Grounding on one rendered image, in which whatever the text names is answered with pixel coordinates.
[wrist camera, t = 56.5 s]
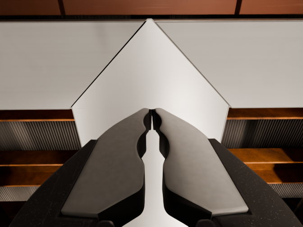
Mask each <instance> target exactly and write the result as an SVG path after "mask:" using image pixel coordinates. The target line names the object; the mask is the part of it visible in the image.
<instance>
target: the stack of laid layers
mask: <svg viewBox="0 0 303 227"><path fill-rule="evenodd" d="M152 19H153V20H154V21H301V20H303V18H152ZM64 21H146V18H145V19H0V22H64ZM229 108H230V106H229Z"/></svg>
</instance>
